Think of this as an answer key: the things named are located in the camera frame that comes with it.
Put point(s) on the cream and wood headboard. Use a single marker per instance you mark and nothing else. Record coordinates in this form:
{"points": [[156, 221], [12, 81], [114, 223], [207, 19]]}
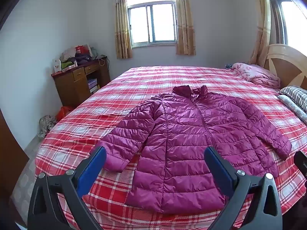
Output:
{"points": [[283, 60]]}

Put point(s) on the bed with red plaid sheet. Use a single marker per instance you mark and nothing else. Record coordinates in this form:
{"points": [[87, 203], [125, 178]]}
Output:
{"points": [[148, 81]]}

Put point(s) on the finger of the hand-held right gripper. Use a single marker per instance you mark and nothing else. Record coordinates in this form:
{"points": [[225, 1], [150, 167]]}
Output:
{"points": [[301, 164]]}

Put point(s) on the orange plastic bag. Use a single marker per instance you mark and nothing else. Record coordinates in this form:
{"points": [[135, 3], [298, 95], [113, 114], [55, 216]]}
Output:
{"points": [[63, 112]]}

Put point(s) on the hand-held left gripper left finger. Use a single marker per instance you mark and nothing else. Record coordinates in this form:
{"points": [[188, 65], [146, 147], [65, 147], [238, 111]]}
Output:
{"points": [[94, 169]]}

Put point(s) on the sliding window with grey frame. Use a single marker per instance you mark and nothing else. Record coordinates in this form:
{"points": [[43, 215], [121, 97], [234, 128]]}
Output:
{"points": [[153, 21]]}

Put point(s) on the magenta quilted puffer jacket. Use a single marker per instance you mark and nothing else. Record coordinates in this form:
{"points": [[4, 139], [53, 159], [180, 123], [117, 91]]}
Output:
{"points": [[182, 136]]}

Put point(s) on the pink folded blanket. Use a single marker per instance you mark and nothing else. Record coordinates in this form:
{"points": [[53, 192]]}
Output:
{"points": [[256, 75]]}

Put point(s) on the stacked boxes in desk shelf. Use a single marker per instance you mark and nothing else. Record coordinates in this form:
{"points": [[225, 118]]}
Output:
{"points": [[92, 85]]}

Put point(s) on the brown wooden desk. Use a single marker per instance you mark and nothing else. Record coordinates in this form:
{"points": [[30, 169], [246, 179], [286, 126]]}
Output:
{"points": [[69, 88]]}

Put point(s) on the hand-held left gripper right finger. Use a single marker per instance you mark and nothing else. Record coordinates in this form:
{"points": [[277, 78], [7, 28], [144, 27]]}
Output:
{"points": [[219, 169]]}

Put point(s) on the yellow patterned curtain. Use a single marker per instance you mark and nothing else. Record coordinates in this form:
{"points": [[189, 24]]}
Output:
{"points": [[184, 28], [262, 28], [122, 28]]}

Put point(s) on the white printed box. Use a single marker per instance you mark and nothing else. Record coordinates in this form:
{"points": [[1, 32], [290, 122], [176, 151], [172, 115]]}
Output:
{"points": [[57, 65]]}

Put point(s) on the striped pillow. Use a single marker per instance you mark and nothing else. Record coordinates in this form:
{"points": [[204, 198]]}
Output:
{"points": [[296, 94]]}

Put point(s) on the brown wooden wardrobe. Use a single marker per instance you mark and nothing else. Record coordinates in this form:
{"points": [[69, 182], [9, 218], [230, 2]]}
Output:
{"points": [[9, 160]]}

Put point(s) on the large bright window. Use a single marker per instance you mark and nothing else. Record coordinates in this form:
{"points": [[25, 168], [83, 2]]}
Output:
{"points": [[291, 16]]}

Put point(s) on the pale floral pillow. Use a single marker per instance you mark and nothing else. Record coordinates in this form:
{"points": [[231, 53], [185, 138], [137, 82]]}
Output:
{"points": [[291, 106]]}

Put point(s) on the red bag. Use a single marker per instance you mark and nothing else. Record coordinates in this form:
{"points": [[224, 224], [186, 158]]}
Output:
{"points": [[79, 49]]}

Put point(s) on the white plastic bag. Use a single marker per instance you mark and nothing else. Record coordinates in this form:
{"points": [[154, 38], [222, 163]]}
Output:
{"points": [[68, 54]]}

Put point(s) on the green cloth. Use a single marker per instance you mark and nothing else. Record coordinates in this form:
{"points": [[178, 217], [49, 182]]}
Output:
{"points": [[66, 65]]}

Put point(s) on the patterned grey bag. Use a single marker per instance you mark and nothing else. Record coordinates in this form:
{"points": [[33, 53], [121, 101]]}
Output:
{"points": [[46, 124]]}

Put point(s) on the purple cloth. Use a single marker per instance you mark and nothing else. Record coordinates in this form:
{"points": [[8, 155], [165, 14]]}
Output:
{"points": [[82, 59]]}

